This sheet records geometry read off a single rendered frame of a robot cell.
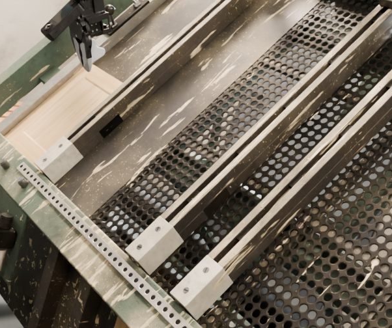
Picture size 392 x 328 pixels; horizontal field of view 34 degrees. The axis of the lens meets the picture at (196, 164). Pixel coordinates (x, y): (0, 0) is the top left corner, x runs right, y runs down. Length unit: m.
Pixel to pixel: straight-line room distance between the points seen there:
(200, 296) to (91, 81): 1.06
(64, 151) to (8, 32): 3.97
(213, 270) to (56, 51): 1.38
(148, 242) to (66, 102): 0.83
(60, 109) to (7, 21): 3.67
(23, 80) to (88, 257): 1.05
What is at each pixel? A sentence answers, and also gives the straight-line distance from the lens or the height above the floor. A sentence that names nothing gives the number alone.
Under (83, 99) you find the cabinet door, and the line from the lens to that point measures 2.28.
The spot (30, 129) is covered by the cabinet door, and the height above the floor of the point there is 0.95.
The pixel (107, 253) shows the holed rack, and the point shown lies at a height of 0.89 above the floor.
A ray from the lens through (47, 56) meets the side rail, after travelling 2.62.
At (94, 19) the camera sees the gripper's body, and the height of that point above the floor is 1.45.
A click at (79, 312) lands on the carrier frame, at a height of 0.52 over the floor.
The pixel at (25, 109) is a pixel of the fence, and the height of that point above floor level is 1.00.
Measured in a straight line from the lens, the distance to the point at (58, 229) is 1.87.
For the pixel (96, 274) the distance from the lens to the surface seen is 1.70.
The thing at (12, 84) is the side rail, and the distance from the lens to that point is 2.60.
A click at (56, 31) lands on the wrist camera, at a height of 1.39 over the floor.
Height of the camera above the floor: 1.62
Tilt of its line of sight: 15 degrees down
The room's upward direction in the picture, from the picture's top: 19 degrees clockwise
